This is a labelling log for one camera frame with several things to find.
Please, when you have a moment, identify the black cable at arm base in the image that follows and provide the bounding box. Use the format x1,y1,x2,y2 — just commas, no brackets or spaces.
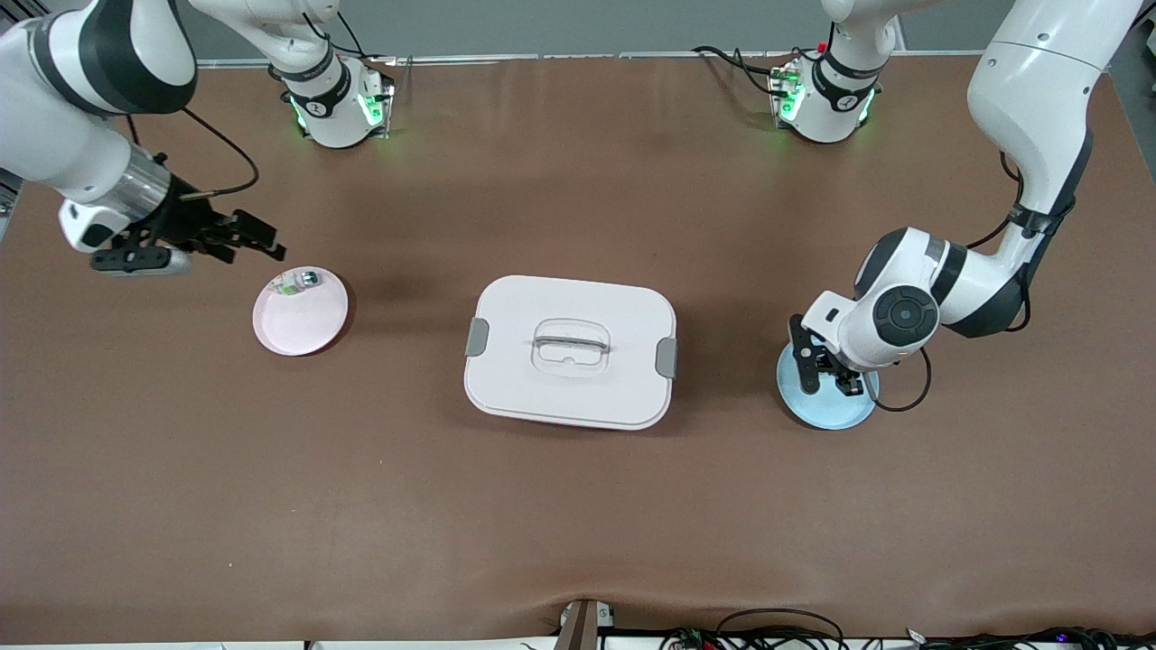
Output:
694,45,796,96

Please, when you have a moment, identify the black cable bundle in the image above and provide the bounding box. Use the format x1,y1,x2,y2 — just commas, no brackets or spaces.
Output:
659,609,850,650

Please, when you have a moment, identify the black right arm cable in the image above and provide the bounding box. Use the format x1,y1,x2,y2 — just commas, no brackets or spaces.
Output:
122,107,261,200

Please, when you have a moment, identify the clear box lid handle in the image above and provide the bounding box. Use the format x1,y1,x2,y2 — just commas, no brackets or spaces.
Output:
528,318,613,373

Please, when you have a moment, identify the light blue round plate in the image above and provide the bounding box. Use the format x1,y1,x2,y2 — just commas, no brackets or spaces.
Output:
777,339,880,431

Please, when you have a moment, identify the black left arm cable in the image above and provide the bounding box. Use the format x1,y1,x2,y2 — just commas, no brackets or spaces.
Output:
872,149,1030,413

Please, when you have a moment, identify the white round plate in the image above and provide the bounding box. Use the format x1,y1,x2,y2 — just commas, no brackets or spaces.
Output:
252,266,350,357

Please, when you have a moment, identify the white lidded storage box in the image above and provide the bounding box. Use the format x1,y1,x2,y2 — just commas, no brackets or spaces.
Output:
463,275,678,431

